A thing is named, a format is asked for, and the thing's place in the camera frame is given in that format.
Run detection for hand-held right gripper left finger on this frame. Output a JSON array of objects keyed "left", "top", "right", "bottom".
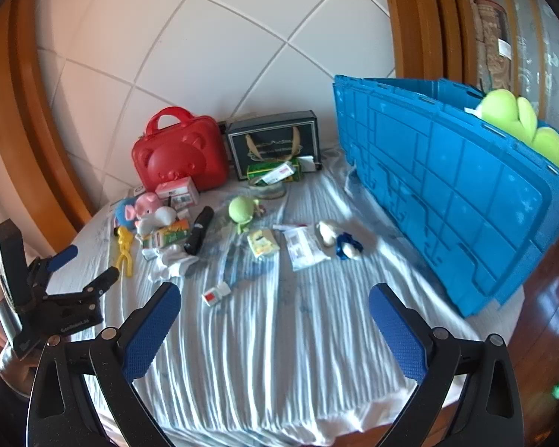
[{"left": 27, "top": 282, "right": 183, "bottom": 447}]

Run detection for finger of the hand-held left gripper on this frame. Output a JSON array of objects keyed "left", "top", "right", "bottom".
[
  {"left": 76, "top": 267, "right": 120, "bottom": 298},
  {"left": 36, "top": 244, "right": 80, "bottom": 275}
]

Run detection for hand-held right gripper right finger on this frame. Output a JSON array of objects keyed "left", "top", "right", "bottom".
[{"left": 368, "top": 282, "right": 525, "bottom": 447}]

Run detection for orange green medicine box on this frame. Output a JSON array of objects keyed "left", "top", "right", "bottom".
[{"left": 141, "top": 220, "right": 193, "bottom": 250}]

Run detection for pink white carton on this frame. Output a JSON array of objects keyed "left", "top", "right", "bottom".
[{"left": 155, "top": 178, "right": 201, "bottom": 209}]

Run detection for small green monster plush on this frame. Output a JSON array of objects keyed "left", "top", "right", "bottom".
[{"left": 228, "top": 196, "right": 262, "bottom": 236}]

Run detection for blue plastic crate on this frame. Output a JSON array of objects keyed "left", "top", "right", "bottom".
[{"left": 332, "top": 73, "right": 559, "bottom": 318}]

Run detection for person's left forearm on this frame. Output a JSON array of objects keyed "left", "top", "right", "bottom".
[{"left": 0, "top": 347, "right": 40, "bottom": 434}]

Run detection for yellow plastic toy tongs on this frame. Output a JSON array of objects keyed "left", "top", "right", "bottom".
[{"left": 115, "top": 226, "right": 134, "bottom": 281}]

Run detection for white sock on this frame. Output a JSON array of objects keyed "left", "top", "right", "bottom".
[{"left": 144, "top": 246, "right": 199, "bottom": 283}]

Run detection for small red white box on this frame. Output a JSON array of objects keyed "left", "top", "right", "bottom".
[{"left": 202, "top": 282, "right": 232, "bottom": 307}]

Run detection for pink blue plush toy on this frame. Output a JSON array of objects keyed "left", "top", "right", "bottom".
[{"left": 116, "top": 194, "right": 164, "bottom": 232}]

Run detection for black flashlight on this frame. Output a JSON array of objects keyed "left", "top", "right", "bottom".
[{"left": 184, "top": 206, "right": 214, "bottom": 256}]

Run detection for white blue plush toy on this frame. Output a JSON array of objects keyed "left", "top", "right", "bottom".
[{"left": 316, "top": 220, "right": 365, "bottom": 260}]

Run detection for white plastic packet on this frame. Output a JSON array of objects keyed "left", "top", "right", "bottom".
[{"left": 273, "top": 223, "right": 331, "bottom": 272}]

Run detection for yellow white packet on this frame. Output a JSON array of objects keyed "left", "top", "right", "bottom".
[{"left": 247, "top": 230, "right": 281, "bottom": 257}]

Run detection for red bear-shaped case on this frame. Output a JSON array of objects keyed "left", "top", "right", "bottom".
[{"left": 131, "top": 107, "right": 230, "bottom": 193}]

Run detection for glass jar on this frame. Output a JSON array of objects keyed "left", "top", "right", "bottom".
[{"left": 254, "top": 181, "right": 288, "bottom": 200}]

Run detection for dark green gift bag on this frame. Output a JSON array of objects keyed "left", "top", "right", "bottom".
[{"left": 227, "top": 110, "right": 322, "bottom": 181}]

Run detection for large green plush toy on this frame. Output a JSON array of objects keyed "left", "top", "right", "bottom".
[{"left": 466, "top": 88, "right": 559, "bottom": 174}]

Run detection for rolled patterned rug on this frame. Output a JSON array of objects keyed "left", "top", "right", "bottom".
[{"left": 473, "top": 0, "right": 513, "bottom": 94}]

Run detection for grey patterned curtain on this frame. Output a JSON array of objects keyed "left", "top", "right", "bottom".
[{"left": 487, "top": 0, "right": 559, "bottom": 150}]

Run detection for wooden door frame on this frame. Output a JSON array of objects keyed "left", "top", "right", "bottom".
[
  {"left": 379, "top": 0, "right": 483, "bottom": 87},
  {"left": 0, "top": 0, "right": 94, "bottom": 243}
]

